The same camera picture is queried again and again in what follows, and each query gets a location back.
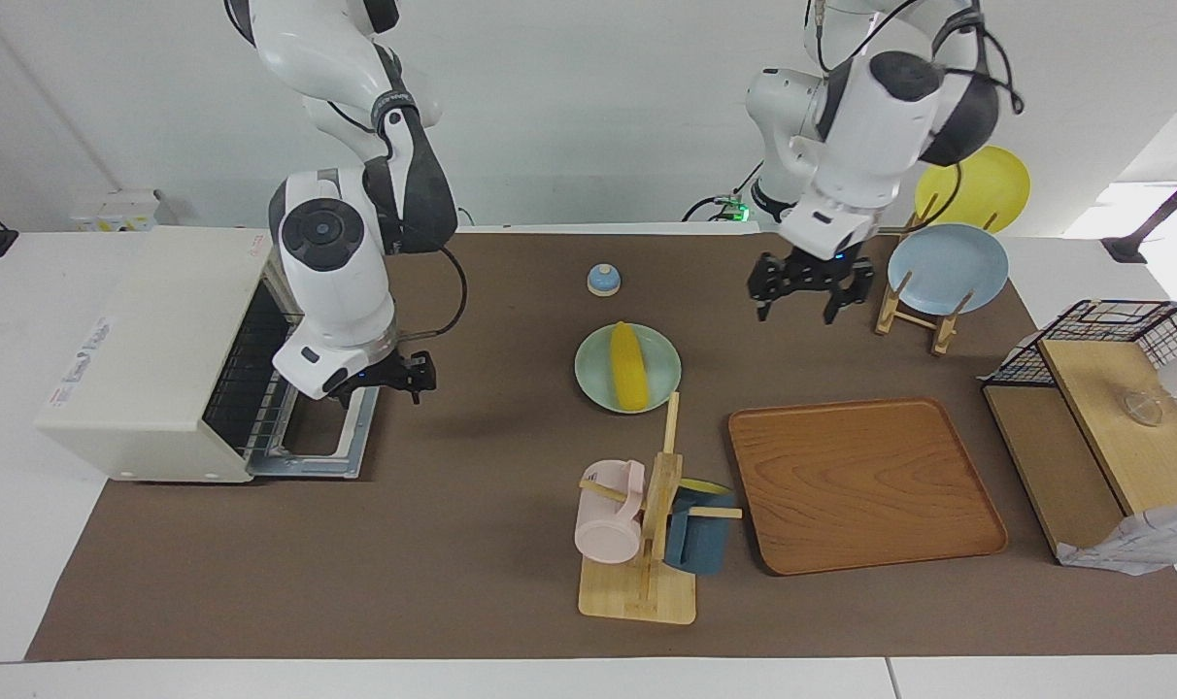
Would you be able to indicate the white toaster oven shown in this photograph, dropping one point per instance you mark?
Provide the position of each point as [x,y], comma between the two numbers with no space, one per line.
[132,388]

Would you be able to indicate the wooden plate rack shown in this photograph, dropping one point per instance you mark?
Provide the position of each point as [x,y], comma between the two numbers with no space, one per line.
[941,335]

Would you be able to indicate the dark blue mug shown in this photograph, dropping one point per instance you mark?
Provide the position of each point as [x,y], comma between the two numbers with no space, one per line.
[700,544]

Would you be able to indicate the black tripod leg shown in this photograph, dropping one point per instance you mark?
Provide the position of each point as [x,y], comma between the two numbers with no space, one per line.
[1157,218]

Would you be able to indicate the brown wooden tray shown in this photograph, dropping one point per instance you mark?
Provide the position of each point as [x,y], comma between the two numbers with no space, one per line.
[860,485]

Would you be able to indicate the oven glass door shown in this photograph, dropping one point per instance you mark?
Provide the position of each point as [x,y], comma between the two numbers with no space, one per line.
[355,447]

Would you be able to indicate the small clear glass cup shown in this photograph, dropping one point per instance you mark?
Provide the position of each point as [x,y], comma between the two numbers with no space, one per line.
[1144,410]

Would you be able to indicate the white box with yellow print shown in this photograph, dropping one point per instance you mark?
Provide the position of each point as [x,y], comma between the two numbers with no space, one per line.
[122,209]

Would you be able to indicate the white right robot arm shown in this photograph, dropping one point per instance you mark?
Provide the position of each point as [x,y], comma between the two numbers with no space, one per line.
[341,282]

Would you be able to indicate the white patterned cloth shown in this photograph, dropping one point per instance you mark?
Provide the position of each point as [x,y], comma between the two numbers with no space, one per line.
[1142,549]

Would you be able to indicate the light blue plate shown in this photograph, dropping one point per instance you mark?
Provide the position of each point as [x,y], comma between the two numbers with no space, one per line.
[948,272]

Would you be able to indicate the pale green plate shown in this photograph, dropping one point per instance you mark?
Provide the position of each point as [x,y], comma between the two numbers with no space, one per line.
[593,374]

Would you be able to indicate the yellow corn cob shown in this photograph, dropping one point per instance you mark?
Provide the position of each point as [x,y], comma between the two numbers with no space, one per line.
[630,369]

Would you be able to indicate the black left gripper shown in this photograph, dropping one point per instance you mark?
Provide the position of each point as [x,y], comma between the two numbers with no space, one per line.
[817,274]

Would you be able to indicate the yellow plate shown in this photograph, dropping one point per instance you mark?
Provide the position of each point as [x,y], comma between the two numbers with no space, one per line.
[992,194]

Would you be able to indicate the light wooden shelf board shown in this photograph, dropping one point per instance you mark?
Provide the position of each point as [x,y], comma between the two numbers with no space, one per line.
[1123,456]

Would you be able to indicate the wooden mug tree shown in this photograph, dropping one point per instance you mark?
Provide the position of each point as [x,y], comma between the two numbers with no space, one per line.
[637,594]

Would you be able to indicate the pink mug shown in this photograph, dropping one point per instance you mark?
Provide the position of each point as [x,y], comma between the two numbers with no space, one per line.
[606,529]

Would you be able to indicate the brown table mat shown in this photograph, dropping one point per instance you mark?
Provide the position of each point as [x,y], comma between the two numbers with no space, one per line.
[472,485]

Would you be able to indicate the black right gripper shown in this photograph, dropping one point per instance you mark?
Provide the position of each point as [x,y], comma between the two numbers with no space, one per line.
[380,374]

